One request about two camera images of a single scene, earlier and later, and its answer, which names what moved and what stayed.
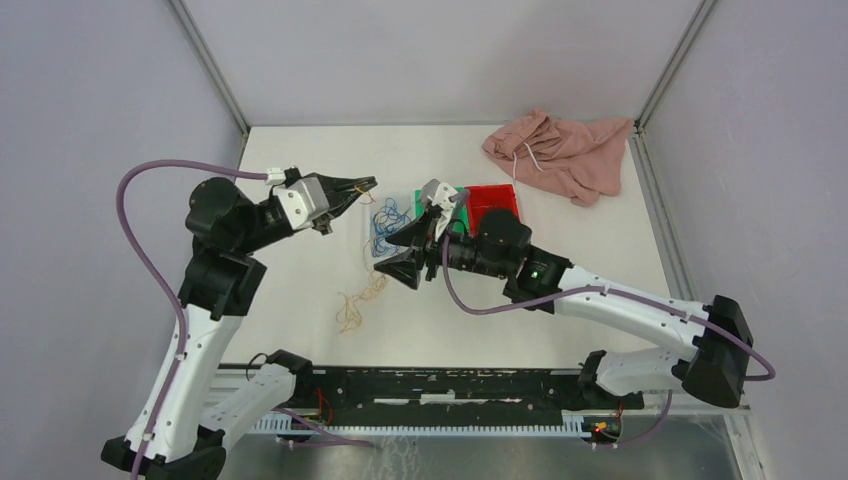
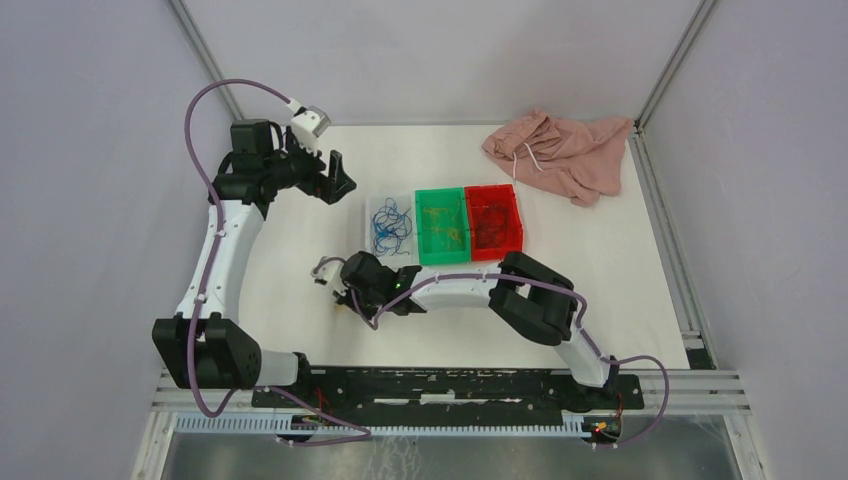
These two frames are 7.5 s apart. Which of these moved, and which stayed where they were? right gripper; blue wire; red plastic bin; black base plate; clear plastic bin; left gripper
Moved: right gripper; left gripper
Stayed: blue wire; red plastic bin; black base plate; clear plastic bin
